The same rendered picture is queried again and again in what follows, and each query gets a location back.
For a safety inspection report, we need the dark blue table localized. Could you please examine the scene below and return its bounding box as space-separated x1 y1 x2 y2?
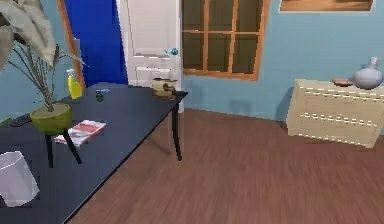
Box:
0 81 189 224

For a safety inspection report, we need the framed picture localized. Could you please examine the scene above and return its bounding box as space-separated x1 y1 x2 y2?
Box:
278 0 376 14

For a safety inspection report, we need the beige chest of drawers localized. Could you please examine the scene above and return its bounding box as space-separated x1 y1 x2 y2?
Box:
285 78 384 149

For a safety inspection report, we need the beige mug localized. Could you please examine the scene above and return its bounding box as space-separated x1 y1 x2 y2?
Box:
151 77 178 100

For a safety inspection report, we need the white room door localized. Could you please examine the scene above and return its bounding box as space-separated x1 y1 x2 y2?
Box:
115 0 185 114

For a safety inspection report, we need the black remote control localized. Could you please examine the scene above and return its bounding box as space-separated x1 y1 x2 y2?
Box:
9 115 33 128

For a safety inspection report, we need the brown dish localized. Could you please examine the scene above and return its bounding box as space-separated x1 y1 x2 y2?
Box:
331 78 354 88

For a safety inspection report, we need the red and white book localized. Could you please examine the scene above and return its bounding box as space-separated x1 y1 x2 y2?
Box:
53 119 108 148

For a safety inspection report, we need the grey vase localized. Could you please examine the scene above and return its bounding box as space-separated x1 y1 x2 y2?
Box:
352 56 384 90

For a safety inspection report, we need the small dark green bottle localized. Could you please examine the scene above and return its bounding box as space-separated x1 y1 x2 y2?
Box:
95 88 111 103

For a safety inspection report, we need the yellow spray bottle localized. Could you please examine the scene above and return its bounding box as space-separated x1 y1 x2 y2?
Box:
65 68 84 100

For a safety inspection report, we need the house plant in green pot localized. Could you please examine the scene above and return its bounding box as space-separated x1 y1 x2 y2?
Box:
0 0 88 169

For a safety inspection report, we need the orange framed window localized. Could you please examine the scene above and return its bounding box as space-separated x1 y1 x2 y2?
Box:
181 0 271 82

